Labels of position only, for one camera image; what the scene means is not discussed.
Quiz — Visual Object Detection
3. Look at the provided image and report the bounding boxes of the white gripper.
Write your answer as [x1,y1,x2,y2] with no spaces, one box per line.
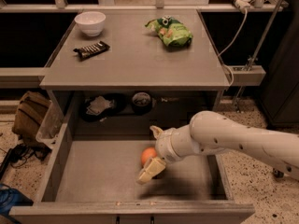
[137,125,185,185]

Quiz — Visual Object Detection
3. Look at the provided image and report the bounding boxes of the orange fruit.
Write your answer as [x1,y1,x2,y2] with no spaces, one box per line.
[140,147,157,166]

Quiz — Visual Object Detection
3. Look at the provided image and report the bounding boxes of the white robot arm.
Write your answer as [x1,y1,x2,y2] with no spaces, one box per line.
[137,111,299,184]

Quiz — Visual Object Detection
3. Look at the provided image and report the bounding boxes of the open grey top drawer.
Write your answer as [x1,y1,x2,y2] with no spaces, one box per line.
[10,92,254,224]

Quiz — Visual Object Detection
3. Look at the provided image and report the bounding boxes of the grey cabinet counter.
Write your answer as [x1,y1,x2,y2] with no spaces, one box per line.
[39,7,232,123]

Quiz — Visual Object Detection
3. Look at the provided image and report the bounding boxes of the black bag with papers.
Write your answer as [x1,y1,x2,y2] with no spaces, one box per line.
[79,93,127,122]

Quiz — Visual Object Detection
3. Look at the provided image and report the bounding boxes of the clear plastic bin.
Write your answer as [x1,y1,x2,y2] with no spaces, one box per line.
[36,104,64,149]

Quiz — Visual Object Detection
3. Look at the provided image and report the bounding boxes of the green chip bag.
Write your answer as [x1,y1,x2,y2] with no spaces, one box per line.
[145,16,192,48]

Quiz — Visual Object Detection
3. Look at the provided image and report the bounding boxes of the dark chocolate bar wrapper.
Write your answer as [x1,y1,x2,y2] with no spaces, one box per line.
[73,41,110,60]

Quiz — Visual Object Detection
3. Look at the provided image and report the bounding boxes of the black wheeled stand base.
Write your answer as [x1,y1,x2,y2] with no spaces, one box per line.
[273,169,284,178]

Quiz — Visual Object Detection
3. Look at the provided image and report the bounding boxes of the brown backpack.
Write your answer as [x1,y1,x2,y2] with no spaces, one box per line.
[12,91,50,147]

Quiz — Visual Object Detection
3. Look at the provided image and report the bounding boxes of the white ceramic bowl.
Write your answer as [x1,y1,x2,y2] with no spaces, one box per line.
[75,11,106,36]

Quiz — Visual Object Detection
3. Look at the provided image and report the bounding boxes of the blue object on floor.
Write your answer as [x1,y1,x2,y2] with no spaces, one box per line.
[0,184,34,224]

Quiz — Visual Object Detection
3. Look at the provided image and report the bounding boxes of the metal tripod pole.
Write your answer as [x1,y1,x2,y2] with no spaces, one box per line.
[228,0,284,112]

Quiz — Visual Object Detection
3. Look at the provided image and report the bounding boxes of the white power cable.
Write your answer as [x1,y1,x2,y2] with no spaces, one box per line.
[217,7,249,87]

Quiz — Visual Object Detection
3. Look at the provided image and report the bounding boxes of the black cables on floor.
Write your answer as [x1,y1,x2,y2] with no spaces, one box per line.
[0,143,52,180]

